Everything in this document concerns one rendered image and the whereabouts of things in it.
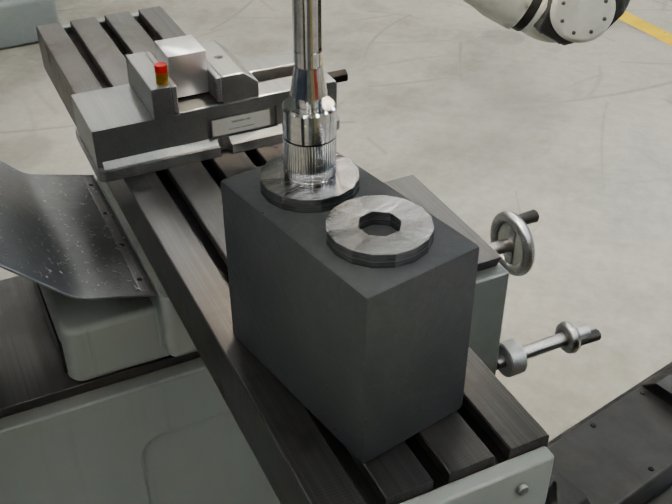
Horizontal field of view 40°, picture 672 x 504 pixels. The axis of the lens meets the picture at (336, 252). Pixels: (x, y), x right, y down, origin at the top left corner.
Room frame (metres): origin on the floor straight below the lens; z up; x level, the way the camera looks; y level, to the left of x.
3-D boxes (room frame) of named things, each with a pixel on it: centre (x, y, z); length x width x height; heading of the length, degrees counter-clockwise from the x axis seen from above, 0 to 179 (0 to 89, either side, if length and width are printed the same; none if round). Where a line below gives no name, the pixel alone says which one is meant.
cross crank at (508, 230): (1.31, -0.28, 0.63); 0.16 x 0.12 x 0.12; 116
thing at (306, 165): (0.71, 0.02, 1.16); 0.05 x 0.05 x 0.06
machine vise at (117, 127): (1.17, 0.18, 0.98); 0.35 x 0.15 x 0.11; 116
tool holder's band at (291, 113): (0.71, 0.02, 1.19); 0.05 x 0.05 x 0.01
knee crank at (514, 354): (1.19, -0.36, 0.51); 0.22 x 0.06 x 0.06; 116
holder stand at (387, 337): (0.67, -0.01, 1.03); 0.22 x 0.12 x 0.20; 37
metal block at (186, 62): (1.16, 0.21, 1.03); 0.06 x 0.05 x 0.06; 26
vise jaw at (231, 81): (1.18, 0.16, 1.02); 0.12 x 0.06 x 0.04; 26
